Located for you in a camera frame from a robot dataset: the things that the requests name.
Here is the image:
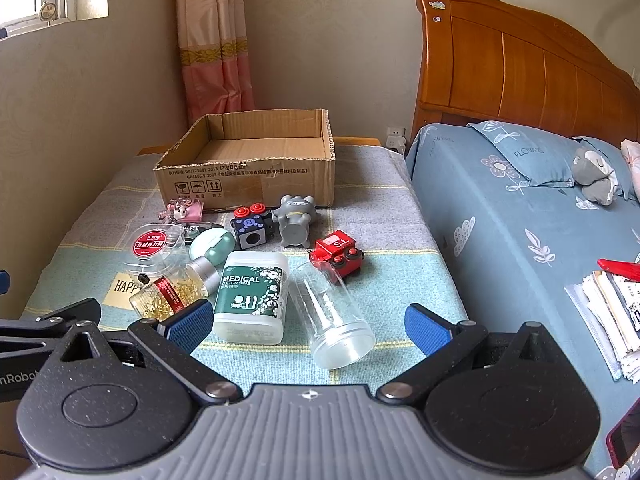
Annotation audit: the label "white bottle with green label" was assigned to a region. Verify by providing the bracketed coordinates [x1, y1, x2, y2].
[212, 251, 291, 346]

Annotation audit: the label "pink curtain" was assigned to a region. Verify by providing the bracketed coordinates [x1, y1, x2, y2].
[174, 0, 257, 123]

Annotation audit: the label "wooden headboard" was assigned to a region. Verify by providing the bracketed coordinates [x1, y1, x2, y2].
[411, 0, 640, 143]

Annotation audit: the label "pink cartoon keychain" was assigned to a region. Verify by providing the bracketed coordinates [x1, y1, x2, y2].
[160, 199, 205, 222]

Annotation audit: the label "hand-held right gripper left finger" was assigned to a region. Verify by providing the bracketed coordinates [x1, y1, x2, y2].
[60, 299, 243, 403]

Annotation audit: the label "red phone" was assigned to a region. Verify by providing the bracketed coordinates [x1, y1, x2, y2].
[605, 400, 640, 471]

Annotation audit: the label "grey plush toy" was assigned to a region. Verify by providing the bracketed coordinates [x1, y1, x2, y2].
[571, 147, 618, 206]

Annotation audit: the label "blue floral bed sheet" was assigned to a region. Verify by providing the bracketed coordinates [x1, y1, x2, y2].
[405, 122, 640, 480]

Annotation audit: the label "plaid blanket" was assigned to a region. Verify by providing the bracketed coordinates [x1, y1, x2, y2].
[22, 142, 471, 396]

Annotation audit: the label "stack of papers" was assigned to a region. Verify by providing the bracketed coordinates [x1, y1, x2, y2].
[565, 270, 640, 381]

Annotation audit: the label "grey hippo figure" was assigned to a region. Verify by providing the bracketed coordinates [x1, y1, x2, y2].
[271, 195, 321, 250]

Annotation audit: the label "red packet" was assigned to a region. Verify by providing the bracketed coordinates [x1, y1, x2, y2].
[597, 258, 640, 282]

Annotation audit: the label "black correction tape dispenser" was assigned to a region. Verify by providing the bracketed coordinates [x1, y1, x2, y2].
[184, 221, 226, 245]

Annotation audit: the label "yellow greeting card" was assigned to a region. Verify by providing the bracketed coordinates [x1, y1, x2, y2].
[102, 271, 146, 311]

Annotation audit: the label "clear plastic jar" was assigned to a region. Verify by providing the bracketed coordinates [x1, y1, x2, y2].
[289, 260, 376, 370]

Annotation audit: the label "cardboard box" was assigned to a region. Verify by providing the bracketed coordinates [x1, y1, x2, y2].
[152, 108, 337, 211]

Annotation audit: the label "black cube toy red buttons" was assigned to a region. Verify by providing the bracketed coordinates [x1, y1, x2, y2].
[230, 203, 276, 250]

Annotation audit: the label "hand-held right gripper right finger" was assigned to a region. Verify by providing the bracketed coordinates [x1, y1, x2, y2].
[376, 302, 558, 403]

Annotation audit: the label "round clear red-label container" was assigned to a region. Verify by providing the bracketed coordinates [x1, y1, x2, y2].
[124, 223, 187, 273]

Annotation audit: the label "mint egg-shaped case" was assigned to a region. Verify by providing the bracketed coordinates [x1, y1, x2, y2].
[190, 228, 236, 266]

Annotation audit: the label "white pink cloth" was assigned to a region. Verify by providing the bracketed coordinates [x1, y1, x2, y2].
[620, 139, 640, 201]

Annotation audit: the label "red toy train car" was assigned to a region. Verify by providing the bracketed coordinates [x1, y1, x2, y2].
[308, 231, 366, 278]

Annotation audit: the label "clear bottle of gold pins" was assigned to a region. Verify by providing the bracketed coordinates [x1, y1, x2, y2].
[129, 256, 218, 320]

